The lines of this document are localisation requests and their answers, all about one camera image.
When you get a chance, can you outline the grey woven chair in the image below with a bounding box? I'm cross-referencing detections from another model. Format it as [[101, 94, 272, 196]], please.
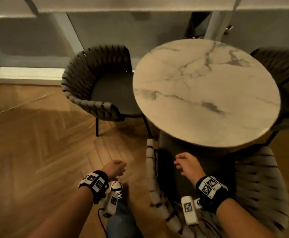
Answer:
[[145, 131, 289, 238], [61, 45, 153, 139], [250, 46, 289, 146]]

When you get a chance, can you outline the person's left hand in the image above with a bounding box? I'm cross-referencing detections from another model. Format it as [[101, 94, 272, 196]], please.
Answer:
[[100, 160, 127, 182]]

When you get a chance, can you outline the black white sneaker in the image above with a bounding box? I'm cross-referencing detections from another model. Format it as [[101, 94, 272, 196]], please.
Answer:
[[109, 181, 124, 199]]

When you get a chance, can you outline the person's left leg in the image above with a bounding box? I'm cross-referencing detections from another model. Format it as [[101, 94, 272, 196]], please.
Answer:
[[106, 200, 144, 238]]

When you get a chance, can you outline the person's left forearm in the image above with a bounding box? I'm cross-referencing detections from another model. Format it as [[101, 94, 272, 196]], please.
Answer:
[[29, 186, 94, 238]]

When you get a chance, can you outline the person's right hand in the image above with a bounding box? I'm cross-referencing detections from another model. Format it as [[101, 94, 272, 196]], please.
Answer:
[[174, 152, 207, 187]]

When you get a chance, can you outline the black marker wrist band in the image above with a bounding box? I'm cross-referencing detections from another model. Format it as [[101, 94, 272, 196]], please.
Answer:
[[78, 170, 110, 205], [195, 175, 231, 214]]

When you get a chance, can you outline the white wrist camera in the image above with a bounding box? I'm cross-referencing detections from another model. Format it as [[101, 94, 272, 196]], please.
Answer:
[[180, 195, 202, 226], [102, 191, 119, 218]]

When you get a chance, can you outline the beige roller blind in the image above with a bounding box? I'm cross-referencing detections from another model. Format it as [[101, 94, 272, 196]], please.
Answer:
[[30, 0, 238, 14], [235, 0, 289, 11], [0, 0, 38, 19]]

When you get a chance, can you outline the person's right forearm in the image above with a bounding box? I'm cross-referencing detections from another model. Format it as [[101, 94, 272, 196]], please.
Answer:
[[214, 197, 277, 238]]

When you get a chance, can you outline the round marble table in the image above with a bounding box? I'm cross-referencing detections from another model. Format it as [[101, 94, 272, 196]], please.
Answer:
[[132, 38, 282, 148]]

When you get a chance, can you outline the dark wrist camera cable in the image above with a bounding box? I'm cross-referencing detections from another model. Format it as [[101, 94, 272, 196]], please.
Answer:
[[97, 208, 109, 238]]

